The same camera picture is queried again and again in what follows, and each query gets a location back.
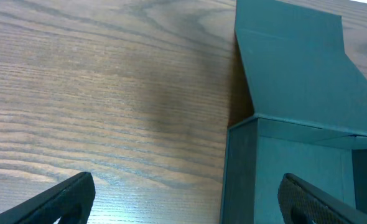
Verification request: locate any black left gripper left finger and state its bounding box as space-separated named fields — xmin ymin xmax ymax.
xmin=0 ymin=172 xmax=96 ymax=224

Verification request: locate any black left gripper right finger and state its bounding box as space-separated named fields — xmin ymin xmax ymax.
xmin=277 ymin=173 xmax=367 ymax=224

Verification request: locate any dark green cardboard box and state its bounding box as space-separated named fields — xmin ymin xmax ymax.
xmin=220 ymin=0 xmax=367 ymax=223

